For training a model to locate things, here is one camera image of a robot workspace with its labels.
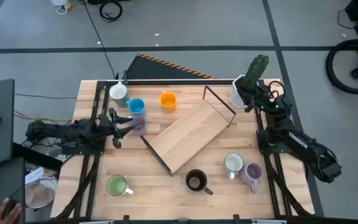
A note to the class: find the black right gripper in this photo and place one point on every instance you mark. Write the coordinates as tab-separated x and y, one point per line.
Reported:
263	99

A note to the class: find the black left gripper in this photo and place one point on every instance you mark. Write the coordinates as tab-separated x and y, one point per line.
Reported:
112	124

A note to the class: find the purple mug with brown rim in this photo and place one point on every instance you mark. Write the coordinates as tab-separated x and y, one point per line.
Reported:
139	124

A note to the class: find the blue mug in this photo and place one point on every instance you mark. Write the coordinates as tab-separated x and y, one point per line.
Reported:
136	105

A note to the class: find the white and teal mug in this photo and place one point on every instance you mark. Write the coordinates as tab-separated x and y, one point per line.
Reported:
118	91

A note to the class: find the orange mug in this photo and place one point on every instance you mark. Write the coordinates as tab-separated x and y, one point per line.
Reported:
168	100

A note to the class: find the white and grey mug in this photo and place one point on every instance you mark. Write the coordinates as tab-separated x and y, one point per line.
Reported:
233	162

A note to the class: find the lilac mug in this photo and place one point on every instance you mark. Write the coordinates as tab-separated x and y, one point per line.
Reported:
253	172

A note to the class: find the dark brown mug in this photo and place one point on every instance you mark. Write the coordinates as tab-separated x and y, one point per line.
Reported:
196	180

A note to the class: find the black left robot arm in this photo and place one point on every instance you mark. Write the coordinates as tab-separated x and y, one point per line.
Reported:
57	132

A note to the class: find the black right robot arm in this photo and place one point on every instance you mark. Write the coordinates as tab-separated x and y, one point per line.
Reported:
306	146

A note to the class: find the white hexagonal plant pot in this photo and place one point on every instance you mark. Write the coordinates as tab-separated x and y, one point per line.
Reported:
236	97

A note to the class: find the green cactus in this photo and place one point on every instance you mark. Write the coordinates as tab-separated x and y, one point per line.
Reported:
256	70

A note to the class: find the black ramp with striped edge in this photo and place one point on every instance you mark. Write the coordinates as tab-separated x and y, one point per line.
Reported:
154	70

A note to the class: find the white paper sheet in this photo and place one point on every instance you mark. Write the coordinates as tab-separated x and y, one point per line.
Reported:
36	174

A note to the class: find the round brown and white dish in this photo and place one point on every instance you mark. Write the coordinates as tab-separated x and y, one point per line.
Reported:
40	194

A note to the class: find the white round object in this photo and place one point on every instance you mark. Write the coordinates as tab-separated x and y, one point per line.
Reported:
59	2

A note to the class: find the person's hand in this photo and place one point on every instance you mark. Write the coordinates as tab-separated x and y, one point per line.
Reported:
5	213

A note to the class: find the black metal rig frame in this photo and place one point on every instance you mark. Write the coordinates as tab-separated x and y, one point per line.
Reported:
166	82

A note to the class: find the wooden shelf with black frame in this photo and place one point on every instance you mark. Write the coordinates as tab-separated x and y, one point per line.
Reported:
191	133

